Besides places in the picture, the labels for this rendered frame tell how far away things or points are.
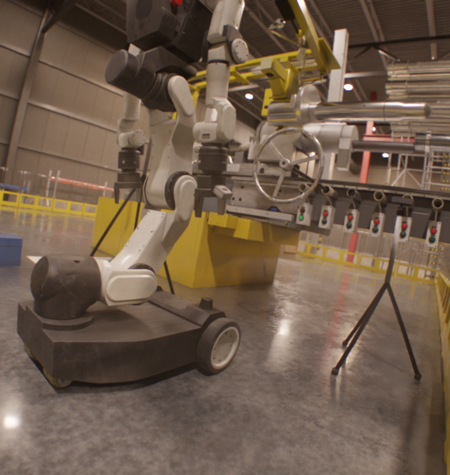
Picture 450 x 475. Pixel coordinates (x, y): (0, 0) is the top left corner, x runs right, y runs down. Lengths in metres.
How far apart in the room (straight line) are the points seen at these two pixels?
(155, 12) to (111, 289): 0.86
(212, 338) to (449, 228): 1.53
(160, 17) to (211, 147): 0.44
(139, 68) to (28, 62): 14.07
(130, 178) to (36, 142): 13.27
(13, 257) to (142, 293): 1.45
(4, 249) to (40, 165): 12.29
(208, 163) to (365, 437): 0.92
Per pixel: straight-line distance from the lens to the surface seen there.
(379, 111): 2.10
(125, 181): 1.23
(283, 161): 1.49
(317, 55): 2.64
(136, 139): 1.22
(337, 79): 10.61
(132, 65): 0.99
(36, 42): 15.06
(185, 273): 2.39
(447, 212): 2.08
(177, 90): 1.04
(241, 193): 2.58
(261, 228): 2.33
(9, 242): 2.27
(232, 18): 1.04
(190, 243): 2.36
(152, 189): 1.08
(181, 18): 1.11
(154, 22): 1.08
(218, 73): 0.96
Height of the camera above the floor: 0.53
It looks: 3 degrees down
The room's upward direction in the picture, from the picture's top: 10 degrees clockwise
